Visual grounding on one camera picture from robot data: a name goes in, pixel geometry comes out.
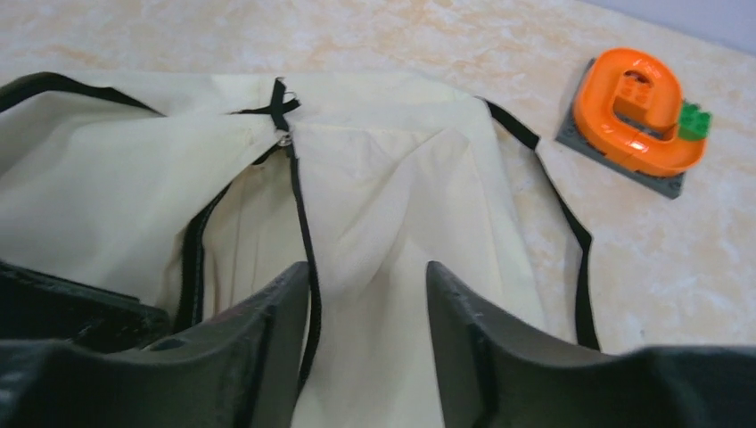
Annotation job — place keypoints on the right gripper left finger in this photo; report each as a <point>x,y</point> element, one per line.
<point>237,369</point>

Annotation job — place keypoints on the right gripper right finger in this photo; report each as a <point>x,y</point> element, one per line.
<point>495,370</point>

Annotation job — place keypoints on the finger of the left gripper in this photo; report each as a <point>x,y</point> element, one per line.
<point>37,306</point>

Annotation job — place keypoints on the beige canvas student bag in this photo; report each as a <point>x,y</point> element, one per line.
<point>193,192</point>

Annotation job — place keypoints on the grey building plate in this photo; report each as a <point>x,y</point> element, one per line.
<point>569,135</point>

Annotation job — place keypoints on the green toy brick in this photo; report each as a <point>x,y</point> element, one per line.
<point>693,122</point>

